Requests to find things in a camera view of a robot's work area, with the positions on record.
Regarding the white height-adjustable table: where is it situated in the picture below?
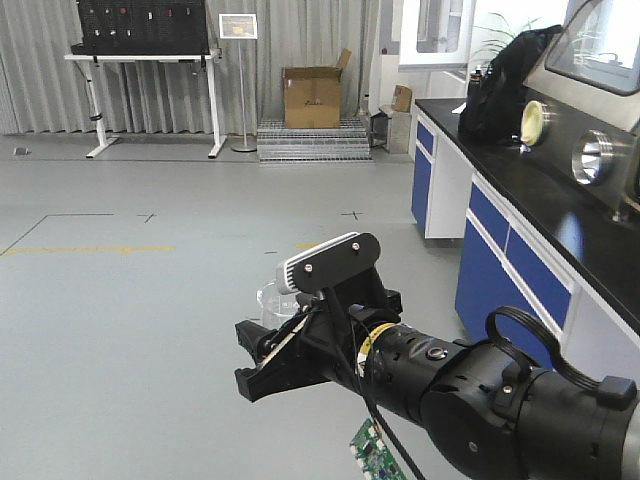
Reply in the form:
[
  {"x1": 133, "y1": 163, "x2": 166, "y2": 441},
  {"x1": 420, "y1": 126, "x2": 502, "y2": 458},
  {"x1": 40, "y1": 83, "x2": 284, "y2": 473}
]
[{"x1": 64, "y1": 47, "x2": 226, "y2": 159}]

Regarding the clear glass beaker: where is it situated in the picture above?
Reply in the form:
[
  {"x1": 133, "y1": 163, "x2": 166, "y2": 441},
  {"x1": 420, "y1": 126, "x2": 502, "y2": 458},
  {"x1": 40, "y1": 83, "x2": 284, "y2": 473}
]
[{"x1": 256, "y1": 280, "x2": 299, "y2": 329}]

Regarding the black cable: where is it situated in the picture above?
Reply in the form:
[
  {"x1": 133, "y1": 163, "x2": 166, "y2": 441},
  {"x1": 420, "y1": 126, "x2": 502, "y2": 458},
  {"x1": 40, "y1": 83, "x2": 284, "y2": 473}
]
[{"x1": 294, "y1": 289, "x2": 426, "y2": 480}]

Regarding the large cardboard box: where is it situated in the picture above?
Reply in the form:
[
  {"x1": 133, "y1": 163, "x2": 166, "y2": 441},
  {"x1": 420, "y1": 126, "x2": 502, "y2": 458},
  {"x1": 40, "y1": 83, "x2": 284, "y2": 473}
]
[{"x1": 282, "y1": 48, "x2": 352, "y2": 129}]

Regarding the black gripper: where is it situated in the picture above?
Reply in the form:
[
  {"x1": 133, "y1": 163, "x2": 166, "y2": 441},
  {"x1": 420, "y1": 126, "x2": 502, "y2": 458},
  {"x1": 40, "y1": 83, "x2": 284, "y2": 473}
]
[{"x1": 234, "y1": 270, "x2": 403, "y2": 402}]

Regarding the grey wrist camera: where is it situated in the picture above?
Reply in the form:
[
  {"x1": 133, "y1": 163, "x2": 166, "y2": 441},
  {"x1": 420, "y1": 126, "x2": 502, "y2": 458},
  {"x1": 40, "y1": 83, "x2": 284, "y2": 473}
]
[{"x1": 275, "y1": 232, "x2": 381, "y2": 294}]

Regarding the sign stand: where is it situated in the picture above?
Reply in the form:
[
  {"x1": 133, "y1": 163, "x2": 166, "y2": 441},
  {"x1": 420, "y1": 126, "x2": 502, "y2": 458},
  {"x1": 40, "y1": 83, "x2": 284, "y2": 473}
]
[{"x1": 219, "y1": 13, "x2": 258, "y2": 153}]

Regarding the green circuit board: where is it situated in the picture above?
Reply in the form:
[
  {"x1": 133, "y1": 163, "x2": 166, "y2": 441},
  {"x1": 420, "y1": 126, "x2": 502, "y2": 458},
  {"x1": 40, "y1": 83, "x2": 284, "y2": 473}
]
[{"x1": 349, "y1": 418, "x2": 406, "y2": 480}]

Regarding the black pegboard panel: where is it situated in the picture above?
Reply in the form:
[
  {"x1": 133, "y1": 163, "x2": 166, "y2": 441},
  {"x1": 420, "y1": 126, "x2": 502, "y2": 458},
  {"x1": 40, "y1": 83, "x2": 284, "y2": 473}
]
[{"x1": 71, "y1": 0, "x2": 210, "y2": 56}]

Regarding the metal grate platform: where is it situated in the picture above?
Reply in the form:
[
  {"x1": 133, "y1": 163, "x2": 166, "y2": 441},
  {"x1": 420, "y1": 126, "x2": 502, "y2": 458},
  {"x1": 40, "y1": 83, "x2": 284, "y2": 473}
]
[{"x1": 257, "y1": 118, "x2": 372, "y2": 163}]

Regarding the blue white lab counter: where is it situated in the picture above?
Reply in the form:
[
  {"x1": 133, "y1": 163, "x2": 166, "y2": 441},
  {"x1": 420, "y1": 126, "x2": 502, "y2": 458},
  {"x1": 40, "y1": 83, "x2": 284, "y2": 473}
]
[{"x1": 410, "y1": 98, "x2": 639, "y2": 379}]

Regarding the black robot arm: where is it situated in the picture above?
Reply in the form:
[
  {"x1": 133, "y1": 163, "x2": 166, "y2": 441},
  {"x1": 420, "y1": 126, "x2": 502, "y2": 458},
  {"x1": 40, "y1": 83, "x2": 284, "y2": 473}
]
[{"x1": 235, "y1": 270, "x2": 639, "y2": 479}]

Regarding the steel glove box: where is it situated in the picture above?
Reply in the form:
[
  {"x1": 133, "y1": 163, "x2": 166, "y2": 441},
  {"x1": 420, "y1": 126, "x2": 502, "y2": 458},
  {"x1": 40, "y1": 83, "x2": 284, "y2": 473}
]
[{"x1": 521, "y1": 1, "x2": 639, "y2": 221}]

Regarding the black backpack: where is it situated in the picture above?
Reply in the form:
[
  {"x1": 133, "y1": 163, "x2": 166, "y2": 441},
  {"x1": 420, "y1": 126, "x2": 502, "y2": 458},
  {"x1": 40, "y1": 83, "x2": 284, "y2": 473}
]
[{"x1": 458, "y1": 24, "x2": 563, "y2": 144}]

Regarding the small cardboard box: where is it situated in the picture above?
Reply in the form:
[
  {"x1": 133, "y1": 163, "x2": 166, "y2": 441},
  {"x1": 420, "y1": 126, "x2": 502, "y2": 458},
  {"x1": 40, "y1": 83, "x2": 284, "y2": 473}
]
[{"x1": 391, "y1": 85, "x2": 413, "y2": 113}]

